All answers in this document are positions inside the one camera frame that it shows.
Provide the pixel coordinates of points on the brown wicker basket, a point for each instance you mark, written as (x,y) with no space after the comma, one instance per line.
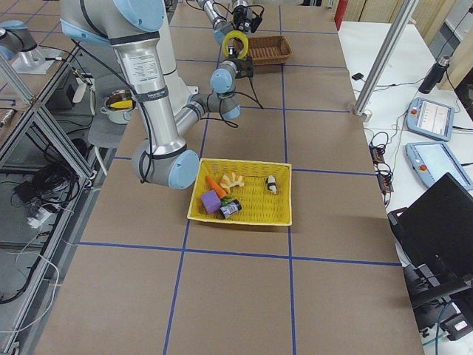
(269,50)

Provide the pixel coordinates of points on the black laptop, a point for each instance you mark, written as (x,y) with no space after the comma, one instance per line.
(436,230)

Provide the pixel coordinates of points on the black white panda figure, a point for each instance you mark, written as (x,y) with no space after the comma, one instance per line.
(271,184)

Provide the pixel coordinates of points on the dark blue small can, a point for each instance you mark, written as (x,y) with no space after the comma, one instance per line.
(230,209)

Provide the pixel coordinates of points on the purple foam cube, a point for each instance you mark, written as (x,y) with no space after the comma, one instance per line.
(211,202)

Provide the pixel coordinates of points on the black power box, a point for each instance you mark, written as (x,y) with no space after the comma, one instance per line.
(61,98)

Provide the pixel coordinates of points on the blue teach pendant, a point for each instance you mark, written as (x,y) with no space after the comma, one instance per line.
(432,160)
(430,119)

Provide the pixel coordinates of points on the yellow tape roll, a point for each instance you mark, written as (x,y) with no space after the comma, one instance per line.
(240,36)

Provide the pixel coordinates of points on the aluminium frame post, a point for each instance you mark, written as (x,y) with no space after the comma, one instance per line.
(387,48)

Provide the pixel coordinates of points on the small black puck device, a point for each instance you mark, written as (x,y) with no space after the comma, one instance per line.
(357,76)

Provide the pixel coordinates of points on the white pot with corn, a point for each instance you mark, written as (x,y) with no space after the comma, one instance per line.
(118,106)

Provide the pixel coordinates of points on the orange toy carrot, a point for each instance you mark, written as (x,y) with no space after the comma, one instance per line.
(221,193)

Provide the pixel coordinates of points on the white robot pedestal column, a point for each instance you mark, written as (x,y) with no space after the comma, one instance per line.
(179,92)

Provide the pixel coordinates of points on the orange black usb hub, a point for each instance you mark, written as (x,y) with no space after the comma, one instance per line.
(382,169)

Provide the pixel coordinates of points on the black water bottle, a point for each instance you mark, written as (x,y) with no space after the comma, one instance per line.
(435,74)

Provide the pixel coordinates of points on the upper blue teach pendant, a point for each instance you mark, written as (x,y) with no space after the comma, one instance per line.
(430,119)

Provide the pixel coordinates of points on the yellow woven basket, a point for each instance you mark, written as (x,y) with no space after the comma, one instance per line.
(259,206)

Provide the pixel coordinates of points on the lower blue teach pendant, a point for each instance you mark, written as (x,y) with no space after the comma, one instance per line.
(432,160)

